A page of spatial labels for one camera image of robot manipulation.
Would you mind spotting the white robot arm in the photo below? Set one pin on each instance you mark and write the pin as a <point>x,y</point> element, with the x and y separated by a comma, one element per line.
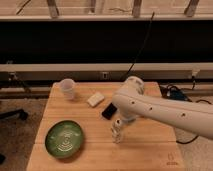
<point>131,102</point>

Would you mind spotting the black smartphone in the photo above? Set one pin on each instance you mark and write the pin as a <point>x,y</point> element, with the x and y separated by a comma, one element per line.
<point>109,111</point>

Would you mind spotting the clear plastic cup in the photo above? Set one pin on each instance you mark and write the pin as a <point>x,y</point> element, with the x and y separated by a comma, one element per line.
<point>67,88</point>

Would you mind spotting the green round plate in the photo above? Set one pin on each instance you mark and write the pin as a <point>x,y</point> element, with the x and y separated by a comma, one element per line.
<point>64,139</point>

